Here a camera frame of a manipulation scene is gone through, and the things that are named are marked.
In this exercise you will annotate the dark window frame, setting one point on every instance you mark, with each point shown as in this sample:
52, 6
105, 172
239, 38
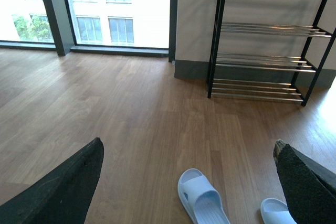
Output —
145, 28

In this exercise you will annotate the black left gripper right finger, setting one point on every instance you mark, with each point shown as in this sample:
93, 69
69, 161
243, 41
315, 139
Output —
308, 187

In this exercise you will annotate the black metal shoe rack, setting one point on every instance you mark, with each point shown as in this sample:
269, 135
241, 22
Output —
304, 73

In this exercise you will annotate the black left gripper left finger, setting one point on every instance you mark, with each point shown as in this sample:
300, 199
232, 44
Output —
63, 195

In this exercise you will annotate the light blue slide sandal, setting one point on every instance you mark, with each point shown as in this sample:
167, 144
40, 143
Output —
200, 199
275, 211

